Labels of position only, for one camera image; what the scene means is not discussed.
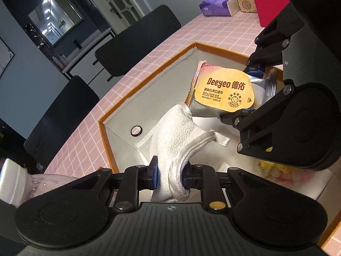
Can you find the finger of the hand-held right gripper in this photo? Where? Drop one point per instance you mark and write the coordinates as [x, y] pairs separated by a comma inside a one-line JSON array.
[[255, 122], [271, 45]]

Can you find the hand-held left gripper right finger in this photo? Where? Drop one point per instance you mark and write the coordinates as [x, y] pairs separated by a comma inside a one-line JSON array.
[[187, 177]]

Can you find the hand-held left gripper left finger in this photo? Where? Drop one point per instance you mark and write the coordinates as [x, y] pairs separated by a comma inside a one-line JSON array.
[[154, 173]]

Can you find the silver wet wipes packet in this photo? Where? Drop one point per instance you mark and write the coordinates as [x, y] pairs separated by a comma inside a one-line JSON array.
[[221, 90]]

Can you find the white towel with satin trim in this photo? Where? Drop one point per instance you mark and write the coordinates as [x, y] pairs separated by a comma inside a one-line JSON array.
[[175, 130]]

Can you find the yellow pink fluffy item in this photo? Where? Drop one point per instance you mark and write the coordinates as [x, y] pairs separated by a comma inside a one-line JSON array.
[[287, 177]]

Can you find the orange cardboard box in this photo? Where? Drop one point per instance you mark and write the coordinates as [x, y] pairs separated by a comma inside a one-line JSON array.
[[149, 85]]

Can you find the red box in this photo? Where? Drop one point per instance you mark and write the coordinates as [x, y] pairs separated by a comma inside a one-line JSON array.
[[269, 8]]

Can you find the small wooden speaker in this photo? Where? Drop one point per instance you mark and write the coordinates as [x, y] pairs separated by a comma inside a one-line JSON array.
[[247, 4]]

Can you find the purple tissue pack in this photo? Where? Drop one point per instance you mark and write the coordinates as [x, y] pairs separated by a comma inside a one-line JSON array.
[[217, 5]]

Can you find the black chair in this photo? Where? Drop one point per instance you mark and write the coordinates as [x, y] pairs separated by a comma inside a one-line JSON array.
[[61, 117], [138, 40]]

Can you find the clear plastic bottle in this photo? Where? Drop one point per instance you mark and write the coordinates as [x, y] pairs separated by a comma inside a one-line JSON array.
[[40, 184]]

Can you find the white vanity cabinet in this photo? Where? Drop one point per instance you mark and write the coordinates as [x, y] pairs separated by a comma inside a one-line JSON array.
[[85, 56]]

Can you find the toiletry bottles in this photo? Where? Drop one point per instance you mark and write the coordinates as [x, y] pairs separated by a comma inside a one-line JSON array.
[[60, 60]]

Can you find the black faucet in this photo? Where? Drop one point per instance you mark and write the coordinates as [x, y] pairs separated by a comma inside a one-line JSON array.
[[77, 44]]

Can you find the framed wall mirror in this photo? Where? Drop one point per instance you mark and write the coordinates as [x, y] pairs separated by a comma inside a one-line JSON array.
[[54, 17]]

